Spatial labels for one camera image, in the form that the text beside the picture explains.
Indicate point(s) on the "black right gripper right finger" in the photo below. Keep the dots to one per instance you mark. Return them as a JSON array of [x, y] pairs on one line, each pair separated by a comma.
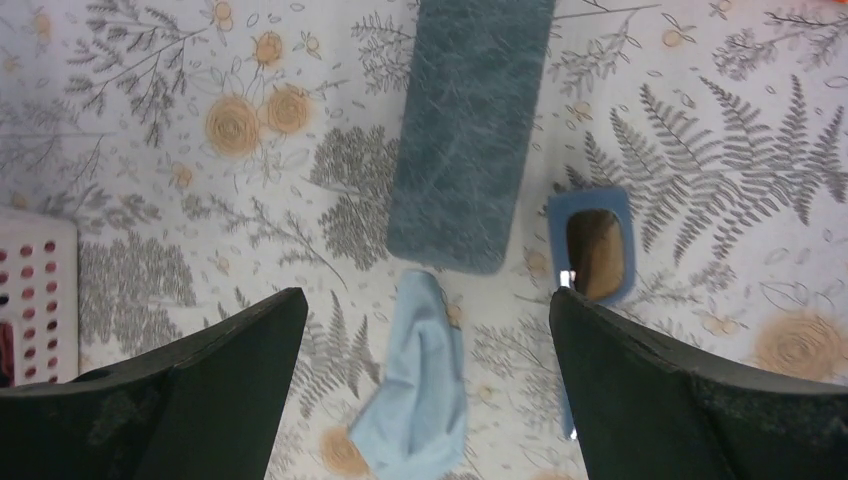
[[647, 406]]

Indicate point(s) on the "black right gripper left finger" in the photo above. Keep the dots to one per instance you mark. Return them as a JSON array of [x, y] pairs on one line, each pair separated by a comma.
[[207, 406]]

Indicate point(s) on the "blue frame sunglasses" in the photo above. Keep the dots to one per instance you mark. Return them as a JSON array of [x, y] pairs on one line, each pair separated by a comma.
[[591, 240]]

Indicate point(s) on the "dark blue glasses case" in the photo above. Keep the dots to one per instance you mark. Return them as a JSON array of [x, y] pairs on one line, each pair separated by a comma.
[[473, 88]]

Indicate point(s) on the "light blue cleaning cloth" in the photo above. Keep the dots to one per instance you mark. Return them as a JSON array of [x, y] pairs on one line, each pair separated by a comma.
[[415, 424]]

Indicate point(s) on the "white perforated plastic basket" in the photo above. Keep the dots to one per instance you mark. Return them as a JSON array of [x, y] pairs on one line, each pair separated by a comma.
[[39, 299]]

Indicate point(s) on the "floral grey tablecloth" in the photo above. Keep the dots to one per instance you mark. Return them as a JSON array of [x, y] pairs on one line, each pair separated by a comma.
[[211, 153]]

